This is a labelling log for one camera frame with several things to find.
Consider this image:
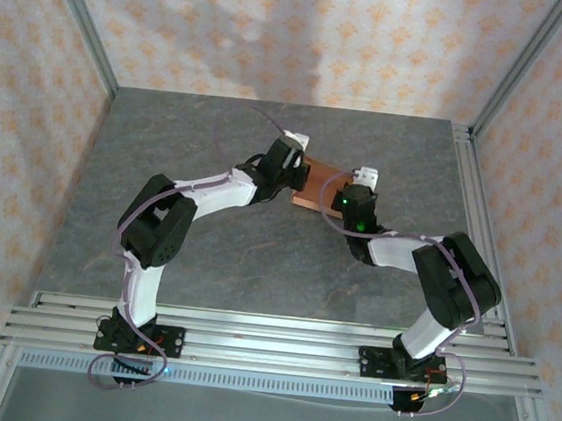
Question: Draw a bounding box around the aluminium side rail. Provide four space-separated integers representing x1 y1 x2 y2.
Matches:
430 121 540 355

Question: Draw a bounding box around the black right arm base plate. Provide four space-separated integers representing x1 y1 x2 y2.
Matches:
357 344 448 387

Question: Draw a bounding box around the aluminium mounting rail beam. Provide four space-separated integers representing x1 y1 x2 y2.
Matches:
0 284 550 403

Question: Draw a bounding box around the grey slotted cable duct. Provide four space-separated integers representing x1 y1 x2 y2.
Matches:
17 347 397 405

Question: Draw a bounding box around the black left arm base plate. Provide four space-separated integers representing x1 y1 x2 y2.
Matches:
93 316 187 361

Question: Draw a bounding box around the aluminium frame post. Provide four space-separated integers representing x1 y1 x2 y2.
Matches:
469 0 562 148
24 0 129 99

